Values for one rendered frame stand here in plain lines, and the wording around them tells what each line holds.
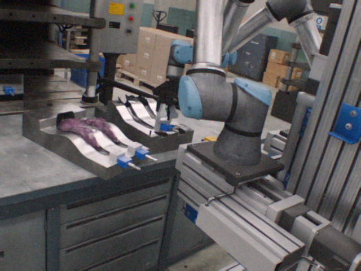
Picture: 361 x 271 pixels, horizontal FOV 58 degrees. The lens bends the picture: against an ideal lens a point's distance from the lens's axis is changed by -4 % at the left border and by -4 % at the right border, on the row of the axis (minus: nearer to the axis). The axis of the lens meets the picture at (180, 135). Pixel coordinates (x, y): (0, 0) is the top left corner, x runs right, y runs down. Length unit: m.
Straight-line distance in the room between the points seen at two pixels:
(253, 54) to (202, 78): 7.62
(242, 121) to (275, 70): 7.37
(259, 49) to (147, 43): 3.49
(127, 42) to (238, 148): 1.48
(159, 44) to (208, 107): 4.64
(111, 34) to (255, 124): 1.45
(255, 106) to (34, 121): 0.93
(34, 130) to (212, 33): 0.87
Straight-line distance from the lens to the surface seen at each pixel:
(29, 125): 1.54
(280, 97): 5.62
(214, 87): 0.93
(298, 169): 1.09
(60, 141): 1.40
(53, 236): 1.43
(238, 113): 0.95
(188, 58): 1.33
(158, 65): 5.54
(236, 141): 0.99
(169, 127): 1.46
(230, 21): 1.24
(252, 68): 8.53
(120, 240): 1.67
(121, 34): 2.28
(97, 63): 2.06
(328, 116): 1.02
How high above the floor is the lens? 1.44
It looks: 21 degrees down
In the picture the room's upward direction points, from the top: 11 degrees clockwise
